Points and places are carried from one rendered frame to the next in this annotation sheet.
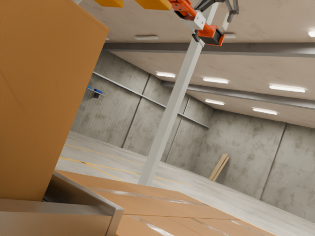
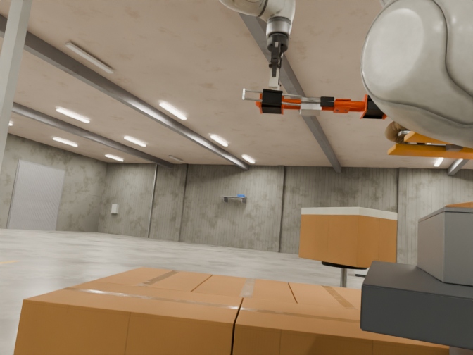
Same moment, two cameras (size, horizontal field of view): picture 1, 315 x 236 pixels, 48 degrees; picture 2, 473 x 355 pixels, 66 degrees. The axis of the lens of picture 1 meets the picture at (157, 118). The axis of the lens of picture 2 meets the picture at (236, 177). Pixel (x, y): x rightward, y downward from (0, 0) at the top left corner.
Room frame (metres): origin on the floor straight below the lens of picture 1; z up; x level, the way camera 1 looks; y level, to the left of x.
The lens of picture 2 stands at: (2.07, 0.94, 0.79)
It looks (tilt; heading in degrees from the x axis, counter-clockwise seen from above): 8 degrees up; 241
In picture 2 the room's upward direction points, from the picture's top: 5 degrees clockwise
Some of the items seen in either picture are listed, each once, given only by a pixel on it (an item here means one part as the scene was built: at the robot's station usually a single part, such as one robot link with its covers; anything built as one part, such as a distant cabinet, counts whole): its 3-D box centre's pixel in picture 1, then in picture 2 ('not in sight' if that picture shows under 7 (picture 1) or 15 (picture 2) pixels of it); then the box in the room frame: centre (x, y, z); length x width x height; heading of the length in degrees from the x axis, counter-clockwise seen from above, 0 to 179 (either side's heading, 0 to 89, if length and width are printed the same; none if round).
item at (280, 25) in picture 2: not in sight; (278, 32); (1.38, -0.07, 1.51); 0.09 x 0.09 x 0.06
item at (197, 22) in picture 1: (193, 19); (310, 106); (1.27, 0.00, 1.23); 0.07 x 0.07 x 0.04; 52
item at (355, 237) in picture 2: not in sight; (345, 236); (-0.08, -1.08, 0.82); 0.60 x 0.40 x 0.40; 90
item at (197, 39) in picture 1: (191, 26); (288, 98); (1.37, 0.00, 1.24); 0.31 x 0.03 x 0.05; 155
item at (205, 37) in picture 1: (211, 35); (272, 104); (1.37, -0.08, 1.24); 0.08 x 0.07 x 0.05; 142
